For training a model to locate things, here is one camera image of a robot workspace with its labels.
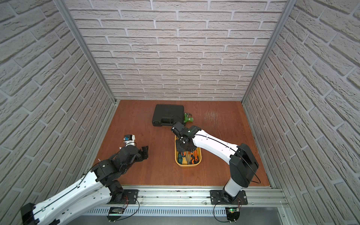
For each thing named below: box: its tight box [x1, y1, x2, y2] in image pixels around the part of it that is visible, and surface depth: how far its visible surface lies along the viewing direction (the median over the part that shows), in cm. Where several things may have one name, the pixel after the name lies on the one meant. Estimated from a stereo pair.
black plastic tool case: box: [151, 104, 185, 127], surface depth 104 cm
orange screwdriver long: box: [194, 150, 198, 162], surface depth 88 cm
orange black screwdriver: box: [189, 152, 195, 165], surface depth 87 cm
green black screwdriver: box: [177, 151, 183, 165], surface depth 87 cm
